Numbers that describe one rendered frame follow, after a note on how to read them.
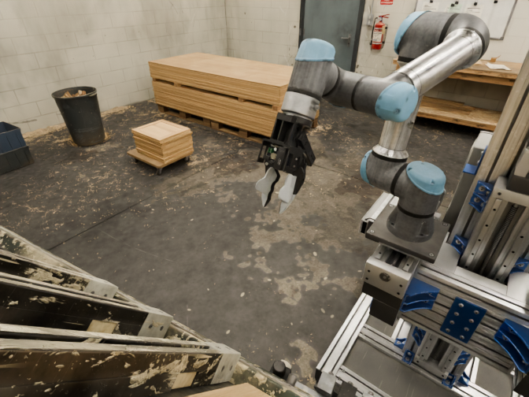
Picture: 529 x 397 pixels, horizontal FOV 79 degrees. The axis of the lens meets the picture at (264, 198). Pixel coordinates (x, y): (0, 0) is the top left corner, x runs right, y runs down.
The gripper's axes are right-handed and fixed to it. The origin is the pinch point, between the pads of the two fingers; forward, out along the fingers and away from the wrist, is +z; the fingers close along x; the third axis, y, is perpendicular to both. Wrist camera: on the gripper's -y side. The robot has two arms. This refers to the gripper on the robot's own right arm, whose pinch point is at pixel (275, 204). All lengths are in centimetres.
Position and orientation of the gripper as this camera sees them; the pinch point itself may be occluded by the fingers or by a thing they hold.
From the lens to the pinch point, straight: 73.9
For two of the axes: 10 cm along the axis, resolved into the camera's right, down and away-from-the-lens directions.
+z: -2.8, 9.4, 1.8
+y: -5.3, 0.0, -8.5
